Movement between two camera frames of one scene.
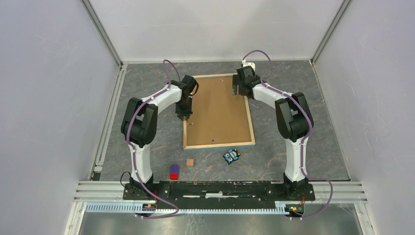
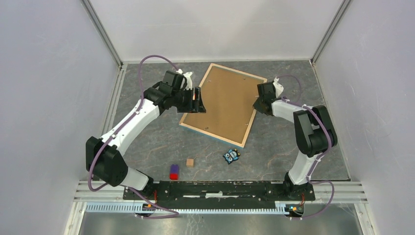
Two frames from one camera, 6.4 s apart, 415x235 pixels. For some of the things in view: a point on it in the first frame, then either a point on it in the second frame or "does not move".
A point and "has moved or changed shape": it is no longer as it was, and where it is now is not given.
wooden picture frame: (192, 147) to (228, 96)
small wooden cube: (190, 162) does not move
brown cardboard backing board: (219, 117) has moved or changed shape
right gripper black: (235, 87) to (256, 105)
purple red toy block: (174, 174) does not move
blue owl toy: (231, 155) does not move
